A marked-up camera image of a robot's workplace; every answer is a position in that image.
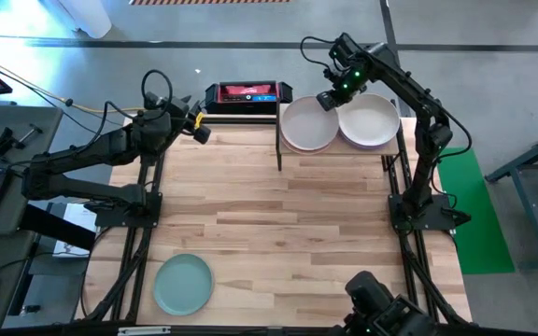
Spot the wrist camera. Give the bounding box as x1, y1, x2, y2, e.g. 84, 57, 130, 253
328, 32, 362, 63
143, 91, 173, 113

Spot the black camera rig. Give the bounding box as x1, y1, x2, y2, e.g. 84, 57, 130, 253
332, 269, 441, 336

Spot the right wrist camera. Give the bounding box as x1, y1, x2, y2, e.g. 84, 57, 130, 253
328, 32, 362, 63

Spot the silver metal bracket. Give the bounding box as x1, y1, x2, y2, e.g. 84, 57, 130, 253
117, 326, 173, 336

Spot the cream plate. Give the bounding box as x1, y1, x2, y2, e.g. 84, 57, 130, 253
280, 125, 333, 156

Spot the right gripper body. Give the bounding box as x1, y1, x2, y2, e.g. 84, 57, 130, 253
327, 63, 368, 99

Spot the grey metal stand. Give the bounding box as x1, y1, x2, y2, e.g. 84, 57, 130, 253
484, 121, 538, 271

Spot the yellow cable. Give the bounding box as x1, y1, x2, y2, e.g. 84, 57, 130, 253
0, 48, 145, 114

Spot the green plate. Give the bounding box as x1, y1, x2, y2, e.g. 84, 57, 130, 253
152, 253, 215, 317

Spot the green floor mat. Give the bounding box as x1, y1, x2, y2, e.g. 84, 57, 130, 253
436, 147, 517, 275

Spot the grey desk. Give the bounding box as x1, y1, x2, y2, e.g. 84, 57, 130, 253
0, 103, 64, 336

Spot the white paper sheet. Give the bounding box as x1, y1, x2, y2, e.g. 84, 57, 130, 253
52, 203, 98, 259

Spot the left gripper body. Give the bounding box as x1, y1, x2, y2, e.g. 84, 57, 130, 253
168, 97, 203, 134

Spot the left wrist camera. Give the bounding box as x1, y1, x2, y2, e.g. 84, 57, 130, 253
143, 91, 173, 113

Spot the black clamp tool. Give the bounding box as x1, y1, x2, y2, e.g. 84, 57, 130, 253
0, 123, 45, 159

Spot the black red power box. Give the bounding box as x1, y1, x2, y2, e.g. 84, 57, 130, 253
204, 80, 294, 116

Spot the off-white plate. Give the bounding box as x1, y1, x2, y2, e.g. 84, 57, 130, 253
280, 95, 340, 153
337, 92, 401, 149

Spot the black frame wooden shelf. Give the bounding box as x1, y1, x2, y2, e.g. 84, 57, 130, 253
276, 100, 404, 172

